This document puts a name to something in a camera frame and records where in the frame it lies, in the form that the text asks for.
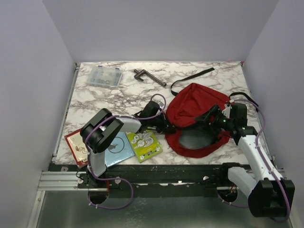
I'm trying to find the aluminium extrusion rail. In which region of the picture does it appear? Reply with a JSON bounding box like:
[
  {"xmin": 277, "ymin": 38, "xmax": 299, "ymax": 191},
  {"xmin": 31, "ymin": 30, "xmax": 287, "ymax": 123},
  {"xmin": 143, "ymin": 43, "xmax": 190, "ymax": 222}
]
[{"xmin": 38, "ymin": 171, "xmax": 78, "ymax": 191}]

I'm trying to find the red backpack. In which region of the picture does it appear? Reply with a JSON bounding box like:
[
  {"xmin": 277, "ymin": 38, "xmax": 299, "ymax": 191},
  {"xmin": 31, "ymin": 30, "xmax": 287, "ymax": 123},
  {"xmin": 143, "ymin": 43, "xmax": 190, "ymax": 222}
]
[{"xmin": 164, "ymin": 67, "xmax": 259, "ymax": 159}]

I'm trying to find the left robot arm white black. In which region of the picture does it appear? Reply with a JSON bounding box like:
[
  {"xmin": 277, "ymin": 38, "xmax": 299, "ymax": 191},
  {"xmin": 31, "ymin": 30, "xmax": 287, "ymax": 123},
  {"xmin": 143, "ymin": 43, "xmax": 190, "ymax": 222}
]
[{"xmin": 80, "ymin": 101, "xmax": 176, "ymax": 188}]

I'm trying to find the red book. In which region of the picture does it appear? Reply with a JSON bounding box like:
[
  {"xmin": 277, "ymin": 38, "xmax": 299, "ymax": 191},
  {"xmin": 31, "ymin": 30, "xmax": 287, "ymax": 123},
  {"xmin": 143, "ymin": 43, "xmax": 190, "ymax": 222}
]
[{"xmin": 64, "ymin": 129, "xmax": 87, "ymax": 168}]

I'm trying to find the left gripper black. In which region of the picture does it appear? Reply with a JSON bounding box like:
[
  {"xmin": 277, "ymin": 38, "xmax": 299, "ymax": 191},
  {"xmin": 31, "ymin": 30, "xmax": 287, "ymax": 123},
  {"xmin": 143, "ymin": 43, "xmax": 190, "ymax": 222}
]
[{"xmin": 148, "ymin": 112, "xmax": 176, "ymax": 134}]

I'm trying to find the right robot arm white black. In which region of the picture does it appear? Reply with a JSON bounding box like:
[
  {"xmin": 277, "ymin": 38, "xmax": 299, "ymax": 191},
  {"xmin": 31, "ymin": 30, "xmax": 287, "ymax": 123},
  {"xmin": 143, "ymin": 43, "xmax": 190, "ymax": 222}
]
[{"xmin": 195, "ymin": 99, "xmax": 295, "ymax": 222}]

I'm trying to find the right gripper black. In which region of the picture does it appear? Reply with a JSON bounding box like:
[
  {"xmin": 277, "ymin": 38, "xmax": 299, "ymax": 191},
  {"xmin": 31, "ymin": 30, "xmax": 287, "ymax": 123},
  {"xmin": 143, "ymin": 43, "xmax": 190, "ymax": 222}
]
[{"xmin": 195, "ymin": 104, "xmax": 235, "ymax": 136}]

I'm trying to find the clear plastic organizer box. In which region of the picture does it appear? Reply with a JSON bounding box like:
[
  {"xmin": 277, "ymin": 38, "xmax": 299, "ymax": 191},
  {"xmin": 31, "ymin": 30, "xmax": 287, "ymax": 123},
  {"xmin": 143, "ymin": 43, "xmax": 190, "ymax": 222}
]
[{"xmin": 86, "ymin": 66, "xmax": 123, "ymax": 88}]

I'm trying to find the light blue book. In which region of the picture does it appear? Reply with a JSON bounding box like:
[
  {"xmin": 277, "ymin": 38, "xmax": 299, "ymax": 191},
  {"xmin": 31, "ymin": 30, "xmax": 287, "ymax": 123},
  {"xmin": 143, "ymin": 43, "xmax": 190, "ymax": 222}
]
[{"xmin": 105, "ymin": 132, "xmax": 134, "ymax": 167}]

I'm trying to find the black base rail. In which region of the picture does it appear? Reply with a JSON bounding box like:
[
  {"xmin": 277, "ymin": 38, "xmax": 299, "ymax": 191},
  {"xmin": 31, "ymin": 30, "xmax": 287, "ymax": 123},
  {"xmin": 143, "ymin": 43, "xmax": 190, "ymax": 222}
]
[{"xmin": 48, "ymin": 162, "xmax": 240, "ymax": 201}]

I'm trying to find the green booklet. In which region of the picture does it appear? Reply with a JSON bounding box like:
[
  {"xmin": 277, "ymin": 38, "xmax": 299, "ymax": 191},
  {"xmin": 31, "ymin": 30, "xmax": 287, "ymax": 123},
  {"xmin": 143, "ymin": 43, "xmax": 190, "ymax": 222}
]
[{"xmin": 126, "ymin": 130, "xmax": 163, "ymax": 163}]

